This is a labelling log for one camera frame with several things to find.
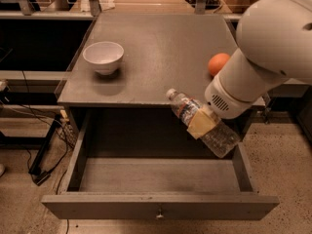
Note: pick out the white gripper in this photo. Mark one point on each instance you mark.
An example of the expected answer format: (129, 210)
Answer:
(218, 100)

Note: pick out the clear plastic water bottle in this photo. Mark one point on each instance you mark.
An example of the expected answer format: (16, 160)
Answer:
(220, 140)

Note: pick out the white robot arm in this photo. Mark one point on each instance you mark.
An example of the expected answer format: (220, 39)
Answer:
(274, 45)

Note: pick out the open grey top drawer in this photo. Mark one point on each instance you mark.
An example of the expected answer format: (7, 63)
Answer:
(135, 163)

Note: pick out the orange fruit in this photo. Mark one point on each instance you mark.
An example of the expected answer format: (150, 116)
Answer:
(217, 62)

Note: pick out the grey cabinet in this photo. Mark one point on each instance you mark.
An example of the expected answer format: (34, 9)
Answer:
(160, 52)

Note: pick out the white ceramic bowl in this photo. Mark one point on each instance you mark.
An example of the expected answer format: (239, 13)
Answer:
(104, 57)

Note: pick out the black metal stand leg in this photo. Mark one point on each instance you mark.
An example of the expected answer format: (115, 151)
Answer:
(37, 175)

